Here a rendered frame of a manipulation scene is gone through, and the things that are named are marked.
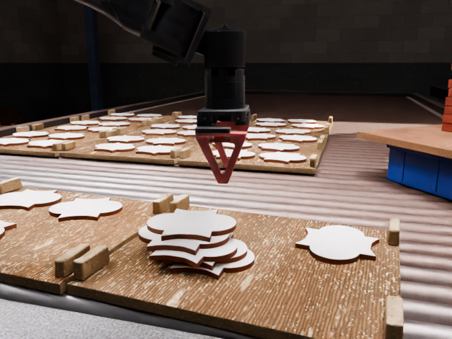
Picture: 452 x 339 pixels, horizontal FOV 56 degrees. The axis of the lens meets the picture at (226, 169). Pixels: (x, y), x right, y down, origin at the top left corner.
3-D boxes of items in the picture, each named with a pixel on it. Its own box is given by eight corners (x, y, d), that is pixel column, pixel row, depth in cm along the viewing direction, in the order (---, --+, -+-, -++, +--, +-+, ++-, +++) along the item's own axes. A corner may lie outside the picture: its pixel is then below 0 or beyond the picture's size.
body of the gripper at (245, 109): (197, 125, 57) (196, 68, 55) (208, 116, 67) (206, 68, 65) (245, 125, 56) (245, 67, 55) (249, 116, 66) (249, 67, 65)
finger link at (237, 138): (196, 187, 57) (194, 117, 55) (203, 174, 64) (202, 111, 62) (246, 188, 56) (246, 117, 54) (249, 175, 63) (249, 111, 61)
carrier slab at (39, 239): (60, 294, 56) (59, 284, 56) (-146, 251, 69) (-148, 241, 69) (177, 211, 88) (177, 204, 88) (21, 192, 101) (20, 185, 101)
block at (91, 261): (83, 282, 56) (82, 262, 56) (72, 279, 57) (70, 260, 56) (110, 263, 62) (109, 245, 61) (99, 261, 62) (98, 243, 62)
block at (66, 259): (64, 280, 57) (62, 261, 56) (54, 278, 57) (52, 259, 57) (93, 261, 62) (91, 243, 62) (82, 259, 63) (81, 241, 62)
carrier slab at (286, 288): (401, 370, 42) (403, 357, 42) (67, 294, 56) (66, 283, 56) (397, 239, 74) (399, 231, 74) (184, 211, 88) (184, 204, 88)
